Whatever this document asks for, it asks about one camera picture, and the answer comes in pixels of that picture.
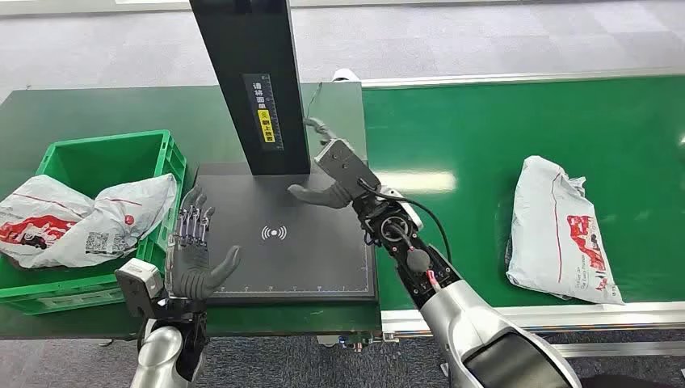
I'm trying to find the green plastic crate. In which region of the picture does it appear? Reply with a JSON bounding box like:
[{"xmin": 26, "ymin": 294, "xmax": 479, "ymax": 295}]
[{"xmin": 0, "ymin": 129, "xmax": 187, "ymax": 316}]

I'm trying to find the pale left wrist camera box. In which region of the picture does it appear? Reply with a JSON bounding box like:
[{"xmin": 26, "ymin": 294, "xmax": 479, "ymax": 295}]
[{"xmin": 114, "ymin": 258, "xmax": 165, "ymax": 320}]

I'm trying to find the metal connector under table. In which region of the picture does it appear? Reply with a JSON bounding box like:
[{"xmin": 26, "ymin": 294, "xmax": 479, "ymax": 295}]
[{"xmin": 317, "ymin": 331, "xmax": 401, "ymax": 352}]

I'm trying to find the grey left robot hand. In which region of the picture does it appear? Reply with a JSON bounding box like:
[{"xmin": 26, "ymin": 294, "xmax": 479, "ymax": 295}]
[{"xmin": 166, "ymin": 186, "xmax": 242, "ymax": 301}]

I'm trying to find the black inbound scanner machine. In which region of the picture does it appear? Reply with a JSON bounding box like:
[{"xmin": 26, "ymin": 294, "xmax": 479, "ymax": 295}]
[{"xmin": 160, "ymin": 0, "xmax": 379, "ymax": 307}]

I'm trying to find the thin aluminium conveyor rail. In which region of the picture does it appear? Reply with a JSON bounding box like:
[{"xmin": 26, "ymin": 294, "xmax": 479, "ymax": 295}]
[{"xmin": 361, "ymin": 66, "xmax": 685, "ymax": 89}]

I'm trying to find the white mailer bag red print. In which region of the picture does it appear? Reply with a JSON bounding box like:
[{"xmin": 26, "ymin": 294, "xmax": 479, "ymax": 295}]
[{"xmin": 505, "ymin": 155, "xmax": 626, "ymax": 306}]

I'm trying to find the black yellow label sticker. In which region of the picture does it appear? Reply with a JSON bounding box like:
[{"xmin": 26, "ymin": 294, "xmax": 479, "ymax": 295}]
[{"xmin": 242, "ymin": 73, "xmax": 285, "ymax": 152}]

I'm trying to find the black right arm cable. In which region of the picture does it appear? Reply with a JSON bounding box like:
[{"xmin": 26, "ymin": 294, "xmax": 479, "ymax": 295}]
[{"xmin": 357, "ymin": 179, "xmax": 454, "ymax": 264}]

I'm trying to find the thin black machine cable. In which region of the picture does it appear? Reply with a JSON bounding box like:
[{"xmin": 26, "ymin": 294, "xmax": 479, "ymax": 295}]
[{"xmin": 302, "ymin": 82, "xmax": 324, "ymax": 122}]

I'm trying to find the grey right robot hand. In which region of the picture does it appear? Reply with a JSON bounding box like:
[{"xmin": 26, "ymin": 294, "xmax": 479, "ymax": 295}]
[{"xmin": 288, "ymin": 116, "xmax": 353, "ymax": 210}]

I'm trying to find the white mailer bag QR code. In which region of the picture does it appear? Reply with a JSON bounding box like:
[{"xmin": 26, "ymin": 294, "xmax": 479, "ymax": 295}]
[{"xmin": 0, "ymin": 172, "xmax": 179, "ymax": 270}]

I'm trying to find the low aluminium frame bar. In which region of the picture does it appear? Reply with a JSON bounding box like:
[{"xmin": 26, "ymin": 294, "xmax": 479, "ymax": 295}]
[{"xmin": 551, "ymin": 341, "xmax": 685, "ymax": 359}]

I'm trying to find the wide aluminium conveyor rail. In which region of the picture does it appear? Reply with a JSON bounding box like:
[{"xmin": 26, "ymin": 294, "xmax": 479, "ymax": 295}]
[{"xmin": 380, "ymin": 301, "xmax": 685, "ymax": 339}]

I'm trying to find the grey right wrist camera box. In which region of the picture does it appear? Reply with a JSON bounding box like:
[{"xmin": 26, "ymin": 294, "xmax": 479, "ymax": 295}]
[{"xmin": 314, "ymin": 137, "xmax": 382, "ymax": 202}]

